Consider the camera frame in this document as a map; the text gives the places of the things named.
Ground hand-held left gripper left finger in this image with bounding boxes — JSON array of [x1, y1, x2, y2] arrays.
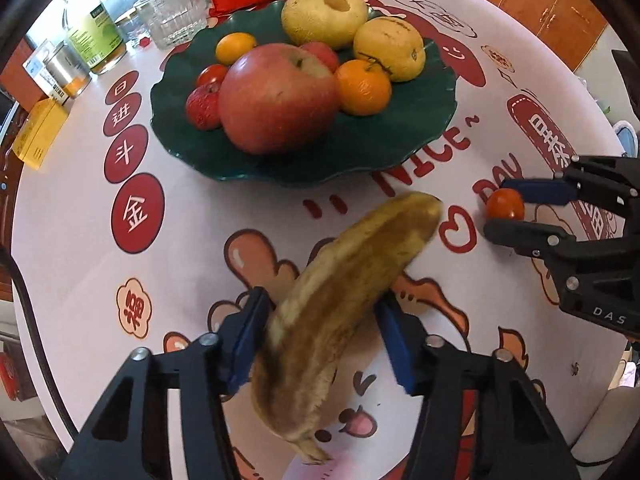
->
[[57, 286, 273, 480]]

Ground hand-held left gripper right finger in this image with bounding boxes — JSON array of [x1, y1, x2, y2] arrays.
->
[[372, 294, 583, 480]]

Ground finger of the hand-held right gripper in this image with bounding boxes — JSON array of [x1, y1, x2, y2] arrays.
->
[[501, 155, 640, 226], [482, 218, 640, 274]]

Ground orange-red cherry tomato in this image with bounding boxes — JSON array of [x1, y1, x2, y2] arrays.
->
[[486, 188, 526, 221]]

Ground spotted yellow banana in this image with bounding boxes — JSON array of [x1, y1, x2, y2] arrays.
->
[[250, 191, 445, 465]]

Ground small mandarin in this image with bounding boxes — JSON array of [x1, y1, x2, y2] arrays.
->
[[215, 32, 257, 66], [334, 59, 392, 117]]

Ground red lychee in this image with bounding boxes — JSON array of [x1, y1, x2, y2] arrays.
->
[[185, 82, 223, 131]]

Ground dark green scalloped plate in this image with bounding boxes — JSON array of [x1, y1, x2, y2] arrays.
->
[[150, 0, 458, 188]]

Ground round red fruit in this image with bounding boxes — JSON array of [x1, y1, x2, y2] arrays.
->
[[299, 41, 341, 75]]

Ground red cherry tomato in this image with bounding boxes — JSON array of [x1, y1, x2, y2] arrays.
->
[[196, 63, 230, 88]]

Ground yellow pear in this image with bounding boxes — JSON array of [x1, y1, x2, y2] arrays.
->
[[353, 16, 427, 83], [280, 0, 371, 51]]

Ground wooden side cabinet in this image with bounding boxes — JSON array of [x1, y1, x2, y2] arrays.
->
[[465, 0, 610, 72]]

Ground red apple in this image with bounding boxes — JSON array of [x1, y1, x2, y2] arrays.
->
[[217, 43, 342, 156]]

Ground red basket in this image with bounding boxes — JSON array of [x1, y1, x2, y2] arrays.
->
[[0, 352, 23, 401]]

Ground yellow box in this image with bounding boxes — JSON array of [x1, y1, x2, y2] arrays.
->
[[11, 97, 70, 170]]

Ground clear glass cup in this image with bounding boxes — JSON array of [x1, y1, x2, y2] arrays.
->
[[149, 0, 208, 50]]

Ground metal can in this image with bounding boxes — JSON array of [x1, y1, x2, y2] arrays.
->
[[42, 41, 92, 100]]

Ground small empty glass jar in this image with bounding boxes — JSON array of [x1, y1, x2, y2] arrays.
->
[[116, 2, 153, 47]]

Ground green label bottle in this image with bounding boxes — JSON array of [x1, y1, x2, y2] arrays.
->
[[60, 0, 126, 76]]

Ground white carton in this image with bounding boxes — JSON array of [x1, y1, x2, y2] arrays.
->
[[22, 39, 68, 107]]

